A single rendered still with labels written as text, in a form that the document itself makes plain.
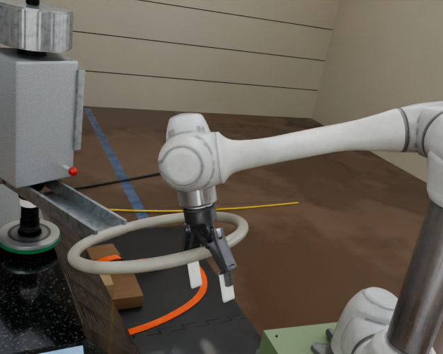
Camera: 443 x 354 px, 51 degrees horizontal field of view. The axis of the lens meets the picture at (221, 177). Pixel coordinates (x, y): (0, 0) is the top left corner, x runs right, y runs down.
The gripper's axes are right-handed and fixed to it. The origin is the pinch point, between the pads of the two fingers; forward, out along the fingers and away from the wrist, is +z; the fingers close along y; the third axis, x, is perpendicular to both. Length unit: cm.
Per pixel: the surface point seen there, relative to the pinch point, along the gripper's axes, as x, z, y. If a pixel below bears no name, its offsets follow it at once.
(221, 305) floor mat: -94, 79, 145
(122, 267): 18.2, -9.7, 6.8
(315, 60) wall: -537, -101, 451
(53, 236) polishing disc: 12, -4, 88
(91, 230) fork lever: 11.6, -11.7, 43.0
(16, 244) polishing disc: 25, -5, 87
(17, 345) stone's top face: 37, 16, 48
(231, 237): -8.1, -10.2, 0.3
